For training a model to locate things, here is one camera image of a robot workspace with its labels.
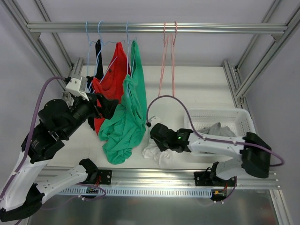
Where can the white slotted cable duct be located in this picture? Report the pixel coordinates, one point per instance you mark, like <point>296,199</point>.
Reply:
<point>138,191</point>

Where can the blue hanger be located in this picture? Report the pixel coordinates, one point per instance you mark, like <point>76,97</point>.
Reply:
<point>128,64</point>
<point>100,39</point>
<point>90,42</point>

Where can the aluminium hanging rail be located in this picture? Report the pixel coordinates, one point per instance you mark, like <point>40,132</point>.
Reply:
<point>156,27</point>

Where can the green tank top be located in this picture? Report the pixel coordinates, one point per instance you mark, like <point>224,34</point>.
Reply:
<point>125,130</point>

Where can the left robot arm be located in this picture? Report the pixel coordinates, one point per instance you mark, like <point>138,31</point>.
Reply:
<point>57,122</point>

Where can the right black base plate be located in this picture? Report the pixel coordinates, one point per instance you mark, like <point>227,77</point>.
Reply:
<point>207,179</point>

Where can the front aluminium rail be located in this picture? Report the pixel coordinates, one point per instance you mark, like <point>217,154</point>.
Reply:
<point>181,178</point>

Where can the red tank top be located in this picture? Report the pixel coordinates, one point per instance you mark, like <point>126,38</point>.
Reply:
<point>111,85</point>

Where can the white tank top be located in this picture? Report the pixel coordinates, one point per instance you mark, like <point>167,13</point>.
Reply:
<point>152,151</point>

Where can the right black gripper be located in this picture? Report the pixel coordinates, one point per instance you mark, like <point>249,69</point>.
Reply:
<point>158,132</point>

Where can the pink hanger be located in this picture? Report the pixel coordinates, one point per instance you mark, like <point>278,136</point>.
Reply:
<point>165,43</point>
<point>173,41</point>

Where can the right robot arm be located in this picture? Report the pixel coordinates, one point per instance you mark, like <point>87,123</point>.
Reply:
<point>248,155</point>

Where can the grey tank top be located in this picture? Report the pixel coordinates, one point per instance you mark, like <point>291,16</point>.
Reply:
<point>216,130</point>

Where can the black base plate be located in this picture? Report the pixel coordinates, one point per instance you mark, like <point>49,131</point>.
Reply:
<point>101,177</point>
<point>207,179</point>

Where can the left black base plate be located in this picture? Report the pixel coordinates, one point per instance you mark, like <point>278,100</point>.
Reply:
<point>101,177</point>

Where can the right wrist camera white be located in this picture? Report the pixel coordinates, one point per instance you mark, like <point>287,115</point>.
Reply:
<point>153,121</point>

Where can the black tank top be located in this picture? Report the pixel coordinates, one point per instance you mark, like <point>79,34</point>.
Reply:
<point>89,78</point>

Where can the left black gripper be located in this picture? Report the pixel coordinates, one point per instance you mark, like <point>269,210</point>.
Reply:
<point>97,106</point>

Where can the white plastic basket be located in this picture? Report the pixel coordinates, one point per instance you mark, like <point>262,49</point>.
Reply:
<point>238,120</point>

